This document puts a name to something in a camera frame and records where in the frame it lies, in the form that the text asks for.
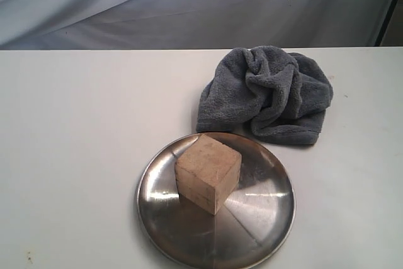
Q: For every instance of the wooden cube block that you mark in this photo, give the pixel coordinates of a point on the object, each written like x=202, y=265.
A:
x=207, y=173

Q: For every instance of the grey fluffy towel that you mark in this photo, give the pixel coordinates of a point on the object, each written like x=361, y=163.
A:
x=282, y=97

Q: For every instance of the round stainless steel plate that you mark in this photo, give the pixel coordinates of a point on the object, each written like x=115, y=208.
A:
x=249, y=228

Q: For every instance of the grey backdrop cloth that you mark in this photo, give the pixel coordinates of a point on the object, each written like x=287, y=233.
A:
x=189, y=24

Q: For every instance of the black stand pole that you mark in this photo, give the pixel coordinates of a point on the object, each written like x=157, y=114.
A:
x=390, y=32

